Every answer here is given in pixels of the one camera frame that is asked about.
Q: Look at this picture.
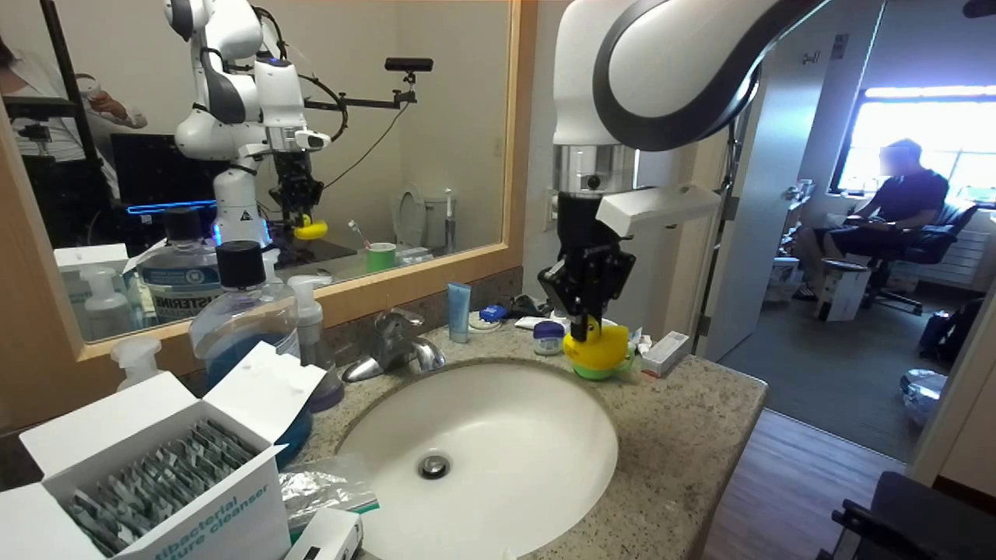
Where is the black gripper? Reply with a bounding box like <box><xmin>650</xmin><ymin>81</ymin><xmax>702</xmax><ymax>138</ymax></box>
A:
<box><xmin>540</xmin><ymin>193</ymin><xmax>635</xmax><ymax>344</ymax></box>

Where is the yellow rubber duck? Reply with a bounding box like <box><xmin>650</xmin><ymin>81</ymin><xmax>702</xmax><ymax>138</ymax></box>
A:
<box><xmin>561</xmin><ymin>321</ymin><xmax>628</xmax><ymax>380</ymax></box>

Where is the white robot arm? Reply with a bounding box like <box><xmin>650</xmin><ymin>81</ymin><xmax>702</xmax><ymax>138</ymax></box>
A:
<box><xmin>540</xmin><ymin>0</ymin><xmax>832</xmax><ymax>344</ymax></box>

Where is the white oval sink basin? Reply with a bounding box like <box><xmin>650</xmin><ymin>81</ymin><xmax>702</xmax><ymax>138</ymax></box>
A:
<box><xmin>340</xmin><ymin>357</ymin><xmax>620</xmax><ymax>560</ymax></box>

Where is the chrome faucet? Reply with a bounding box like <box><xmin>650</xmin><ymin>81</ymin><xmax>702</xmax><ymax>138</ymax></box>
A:
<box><xmin>340</xmin><ymin>311</ymin><xmax>442</xmax><ymax>383</ymax></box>

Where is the wood framed mirror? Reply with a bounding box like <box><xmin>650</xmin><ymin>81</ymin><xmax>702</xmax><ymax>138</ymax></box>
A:
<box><xmin>0</xmin><ymin>0</ymin><xmax>543</xmax><ymax>368</ymax></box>

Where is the small clear pump bottle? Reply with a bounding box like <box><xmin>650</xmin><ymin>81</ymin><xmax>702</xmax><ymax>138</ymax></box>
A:
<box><xmin>290</xmin><ymin>277</ymin><xmax>324</xmax><ymax>351</ymax></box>

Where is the seated person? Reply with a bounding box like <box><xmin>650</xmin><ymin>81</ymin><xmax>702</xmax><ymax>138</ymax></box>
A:
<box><xmin>815</xmin><ymin>142</ymin><xmax>949</xmax><ymax>259</ymax></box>

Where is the white tube near box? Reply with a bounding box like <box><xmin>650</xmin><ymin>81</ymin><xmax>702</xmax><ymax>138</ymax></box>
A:
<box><xmin>283</xmin><ymin>508</ymin><xmax>363</xmax><ymax>560</ymax></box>

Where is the blue mouthwash bottle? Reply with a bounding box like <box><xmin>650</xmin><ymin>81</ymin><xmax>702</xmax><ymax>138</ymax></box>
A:
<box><xmin>187</xmin><ymin>241</ymin><xmax>319</xmax><ymax>463</ymax></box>

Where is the open white box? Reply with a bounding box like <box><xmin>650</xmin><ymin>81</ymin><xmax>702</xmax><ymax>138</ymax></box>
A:
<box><xmin>0</xmin><ymin>344</ymin><xmax>324</xmax><ymax>560</ymax></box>

